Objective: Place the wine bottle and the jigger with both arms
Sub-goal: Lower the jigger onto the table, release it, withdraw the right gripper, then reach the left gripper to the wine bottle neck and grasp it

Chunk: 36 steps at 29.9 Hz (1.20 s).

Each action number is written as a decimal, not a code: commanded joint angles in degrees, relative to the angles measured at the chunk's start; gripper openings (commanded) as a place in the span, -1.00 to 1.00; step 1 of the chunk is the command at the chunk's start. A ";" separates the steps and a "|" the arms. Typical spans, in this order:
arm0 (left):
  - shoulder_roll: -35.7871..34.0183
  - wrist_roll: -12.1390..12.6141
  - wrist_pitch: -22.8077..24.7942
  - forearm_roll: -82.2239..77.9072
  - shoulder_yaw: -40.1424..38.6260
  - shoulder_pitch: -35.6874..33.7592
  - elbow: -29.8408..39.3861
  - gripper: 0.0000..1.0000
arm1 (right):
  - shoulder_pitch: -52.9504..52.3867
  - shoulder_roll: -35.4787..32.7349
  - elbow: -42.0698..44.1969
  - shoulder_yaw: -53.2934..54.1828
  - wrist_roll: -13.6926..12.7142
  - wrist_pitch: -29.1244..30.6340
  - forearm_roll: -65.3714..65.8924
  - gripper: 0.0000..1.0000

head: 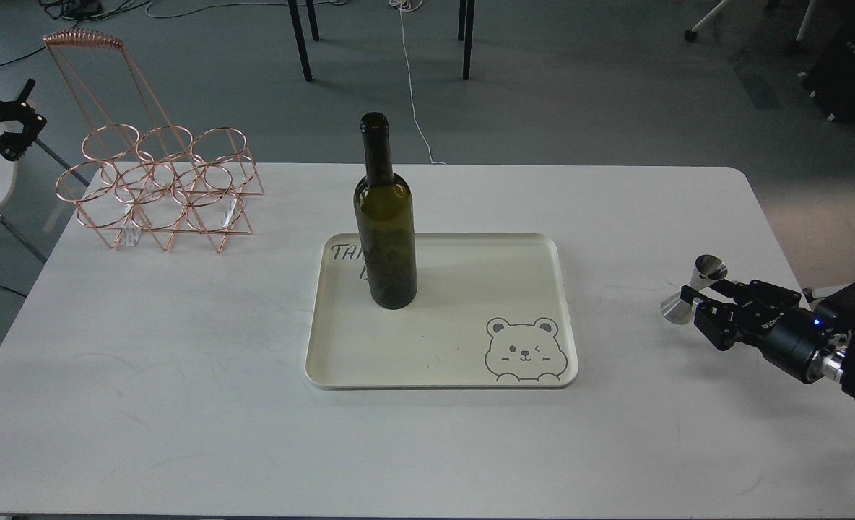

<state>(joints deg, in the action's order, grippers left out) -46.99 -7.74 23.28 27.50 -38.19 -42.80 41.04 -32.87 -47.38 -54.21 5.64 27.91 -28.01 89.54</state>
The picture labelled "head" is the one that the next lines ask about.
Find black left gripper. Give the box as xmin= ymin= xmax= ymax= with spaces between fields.
xmin=0 ymin=78 xmax=48 ymax=162

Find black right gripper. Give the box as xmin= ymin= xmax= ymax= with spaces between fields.
xmin=680 ymin=279 xmax=826 ymax=384

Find steel double jigger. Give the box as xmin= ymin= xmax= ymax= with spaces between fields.
xmin=661 ymin=254 xmax=728 ymax=325

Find dark green wine bottle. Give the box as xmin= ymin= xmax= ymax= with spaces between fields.
xmin=352 ymin=112 xmax=417 ymax=310

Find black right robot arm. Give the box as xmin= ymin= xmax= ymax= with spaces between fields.
xmin=678 ymin=279 xmax=855 ymax=401

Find cream bear tray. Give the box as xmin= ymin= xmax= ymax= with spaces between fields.
xmin=305 ymin=233 xmax=579 ymax=389

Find black table legs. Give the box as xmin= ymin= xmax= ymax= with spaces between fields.
xmin=287 ymin=1 xmax=477 ymax=82

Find copper wire bottle rack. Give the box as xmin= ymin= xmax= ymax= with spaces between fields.
xmin=43 ymin=29 xmax=265 ymax=252

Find black floor cables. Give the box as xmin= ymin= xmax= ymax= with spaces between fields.
xmin=38 ymin=0 xmax=291 ymax=20

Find white floor cable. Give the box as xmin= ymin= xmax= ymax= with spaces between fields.
xmin=387 ymin=0 xmax=447 ymax=165

